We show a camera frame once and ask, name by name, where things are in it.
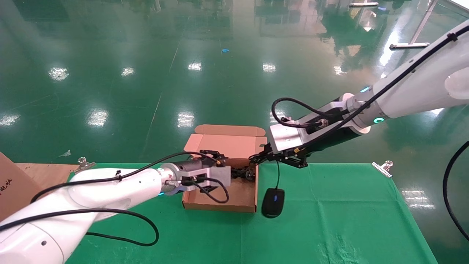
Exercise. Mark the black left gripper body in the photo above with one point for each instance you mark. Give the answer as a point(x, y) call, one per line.
point(188, 167)

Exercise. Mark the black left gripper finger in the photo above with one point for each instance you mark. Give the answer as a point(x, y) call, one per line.
point(220, 158)
point(243, 177)

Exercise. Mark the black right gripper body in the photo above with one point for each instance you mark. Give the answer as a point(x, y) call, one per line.
point(329, 141)

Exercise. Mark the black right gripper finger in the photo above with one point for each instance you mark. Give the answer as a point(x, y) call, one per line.
point(298, 159)
point(266, 152)

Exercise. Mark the black computer mouse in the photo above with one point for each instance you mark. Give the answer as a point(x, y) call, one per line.
point(273, 203)

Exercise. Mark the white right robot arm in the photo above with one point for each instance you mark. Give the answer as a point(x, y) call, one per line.
point(421, 88)

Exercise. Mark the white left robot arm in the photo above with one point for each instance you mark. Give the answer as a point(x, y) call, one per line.
point(95, 190)

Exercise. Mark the open brown cardboard box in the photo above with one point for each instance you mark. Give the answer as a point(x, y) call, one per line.
point(223, 145)

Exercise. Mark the silver metal binder clip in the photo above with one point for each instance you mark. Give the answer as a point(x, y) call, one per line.
point(383, 169)
point(85, 167)

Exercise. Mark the green table cloth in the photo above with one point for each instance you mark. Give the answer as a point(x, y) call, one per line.
point(329, 220)

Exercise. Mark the white scrap of paper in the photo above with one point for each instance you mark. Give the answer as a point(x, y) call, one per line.
point(65, 154)

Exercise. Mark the white table leg with foot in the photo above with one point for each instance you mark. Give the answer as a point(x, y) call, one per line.
point(410, 46)

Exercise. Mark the white table foot bar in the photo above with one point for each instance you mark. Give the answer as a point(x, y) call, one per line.
point(363, 4)

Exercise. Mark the brown cardboard with red print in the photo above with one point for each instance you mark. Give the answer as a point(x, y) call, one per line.
point(14, 187)

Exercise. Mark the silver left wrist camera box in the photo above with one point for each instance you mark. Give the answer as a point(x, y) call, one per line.
point(218, 176)

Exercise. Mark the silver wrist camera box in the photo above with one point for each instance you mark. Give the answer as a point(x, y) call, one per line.
point(218, 176)
point(285, 137)

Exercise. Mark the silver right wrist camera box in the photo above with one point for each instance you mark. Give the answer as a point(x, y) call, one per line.
point(285, 137)

